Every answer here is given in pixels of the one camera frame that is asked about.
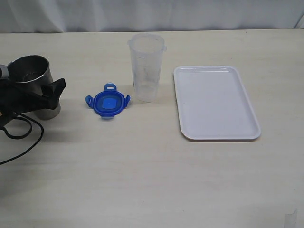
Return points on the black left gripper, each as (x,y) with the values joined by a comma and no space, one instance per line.
(15,98)

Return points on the stainless steel cup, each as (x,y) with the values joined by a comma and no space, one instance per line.
(31,71)

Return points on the blue snap-lock lid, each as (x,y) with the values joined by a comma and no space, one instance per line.
(108,103)

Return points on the clear tall plastic container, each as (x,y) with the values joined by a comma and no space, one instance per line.
(146,51)

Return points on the white rectangular plastic tray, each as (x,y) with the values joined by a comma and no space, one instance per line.
(213,105)

